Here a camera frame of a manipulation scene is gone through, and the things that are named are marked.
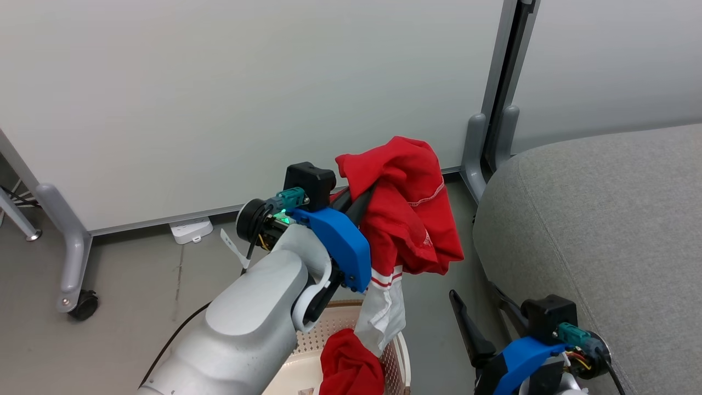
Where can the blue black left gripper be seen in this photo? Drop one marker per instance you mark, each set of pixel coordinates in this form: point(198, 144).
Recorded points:
point(345, 247)

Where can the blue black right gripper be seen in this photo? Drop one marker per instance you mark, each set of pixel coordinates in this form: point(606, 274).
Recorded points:
point(521, 359)

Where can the red white sports garment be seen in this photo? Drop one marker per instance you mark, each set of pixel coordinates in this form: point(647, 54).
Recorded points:
point(406, 208)

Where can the red garment with white trim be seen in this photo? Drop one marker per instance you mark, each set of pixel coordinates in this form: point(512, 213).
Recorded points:
point(351, 367)

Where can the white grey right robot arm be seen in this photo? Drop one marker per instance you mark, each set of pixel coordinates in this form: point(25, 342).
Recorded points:
point(589, 356)

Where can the white perforated laundry basket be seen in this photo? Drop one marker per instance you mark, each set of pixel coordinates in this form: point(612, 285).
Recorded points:
point(312, 344)

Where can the grey fabric sofa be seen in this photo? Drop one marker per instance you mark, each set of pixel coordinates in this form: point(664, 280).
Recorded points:
point(603, 230)

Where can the white power strip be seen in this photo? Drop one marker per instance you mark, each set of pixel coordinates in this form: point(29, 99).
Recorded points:
point(191, 230)

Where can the white partition panel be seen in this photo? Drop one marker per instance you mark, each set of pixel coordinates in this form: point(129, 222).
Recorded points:
point(614, 66)
point(219, 99)

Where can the grey partition leg with caster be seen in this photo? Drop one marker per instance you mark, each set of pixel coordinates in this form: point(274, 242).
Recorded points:
point(74, 247)

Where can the black caster wheel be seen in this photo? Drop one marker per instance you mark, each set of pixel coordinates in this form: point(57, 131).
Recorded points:
point(85, 305)

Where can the grey metal stand leg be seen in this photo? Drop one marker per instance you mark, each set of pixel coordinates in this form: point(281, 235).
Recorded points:
point(16, 216)

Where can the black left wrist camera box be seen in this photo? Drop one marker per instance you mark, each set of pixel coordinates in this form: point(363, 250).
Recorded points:
point(310, 184)

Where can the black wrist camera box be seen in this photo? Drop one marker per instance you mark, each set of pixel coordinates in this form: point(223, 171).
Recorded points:
point(310, 184)
point(548, 318)

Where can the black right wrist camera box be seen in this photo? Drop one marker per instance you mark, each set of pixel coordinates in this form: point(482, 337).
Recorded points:
point(548, 318)

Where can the dark grey partition post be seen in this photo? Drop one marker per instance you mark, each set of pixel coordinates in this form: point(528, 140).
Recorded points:
point(513, 66)

